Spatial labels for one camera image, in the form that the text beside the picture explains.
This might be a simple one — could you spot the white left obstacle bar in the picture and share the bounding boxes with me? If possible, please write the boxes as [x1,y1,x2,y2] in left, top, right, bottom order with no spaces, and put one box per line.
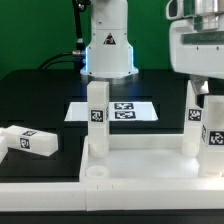
[0,136,8,163]

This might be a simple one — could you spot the white front obstacle bar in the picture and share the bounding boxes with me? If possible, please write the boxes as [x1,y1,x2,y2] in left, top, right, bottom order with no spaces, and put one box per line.
[0,179,224,212]

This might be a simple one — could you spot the white obstacle bar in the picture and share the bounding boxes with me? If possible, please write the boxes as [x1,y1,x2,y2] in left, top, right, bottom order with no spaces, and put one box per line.
[0,179,224,212]
[0,136,8,163]

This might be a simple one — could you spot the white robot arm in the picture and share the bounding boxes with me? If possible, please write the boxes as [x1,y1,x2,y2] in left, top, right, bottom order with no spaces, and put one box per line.
[81,0,224,102]

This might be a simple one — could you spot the white sheet with tags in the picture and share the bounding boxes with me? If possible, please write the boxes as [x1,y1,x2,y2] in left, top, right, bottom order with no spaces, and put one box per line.
[65,102,158,122]

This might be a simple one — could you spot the black cables at base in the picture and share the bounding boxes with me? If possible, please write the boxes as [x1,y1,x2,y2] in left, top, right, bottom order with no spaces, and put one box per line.
[38,0,92,70]

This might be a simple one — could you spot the white desk top tray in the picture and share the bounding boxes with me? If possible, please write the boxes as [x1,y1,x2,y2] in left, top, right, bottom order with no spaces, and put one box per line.
[79,134,224,185]

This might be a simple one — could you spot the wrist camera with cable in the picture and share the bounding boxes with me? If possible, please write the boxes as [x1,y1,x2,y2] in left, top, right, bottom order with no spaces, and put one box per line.
[166,0,196,20]

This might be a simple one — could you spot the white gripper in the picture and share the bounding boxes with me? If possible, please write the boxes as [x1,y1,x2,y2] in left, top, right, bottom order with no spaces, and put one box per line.
[169,18,224,107]

